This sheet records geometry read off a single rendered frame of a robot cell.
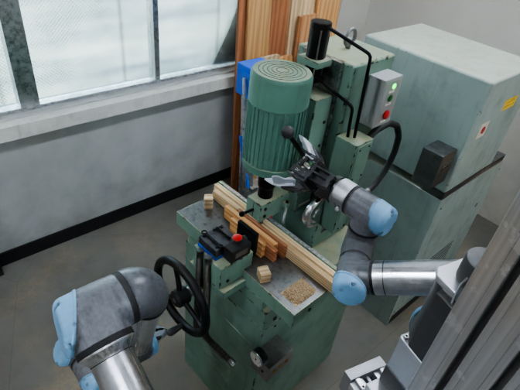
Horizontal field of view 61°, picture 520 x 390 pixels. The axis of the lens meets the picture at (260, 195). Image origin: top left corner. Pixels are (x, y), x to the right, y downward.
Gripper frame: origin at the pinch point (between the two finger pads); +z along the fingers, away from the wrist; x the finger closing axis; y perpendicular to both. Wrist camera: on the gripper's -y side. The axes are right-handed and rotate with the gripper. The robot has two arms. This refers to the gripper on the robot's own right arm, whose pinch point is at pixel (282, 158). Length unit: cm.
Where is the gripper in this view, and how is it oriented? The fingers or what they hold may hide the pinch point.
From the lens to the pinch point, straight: 121.1
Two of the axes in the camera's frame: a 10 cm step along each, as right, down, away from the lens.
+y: -3.9, -3.7, -8.4
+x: -6.1, 7.9, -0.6
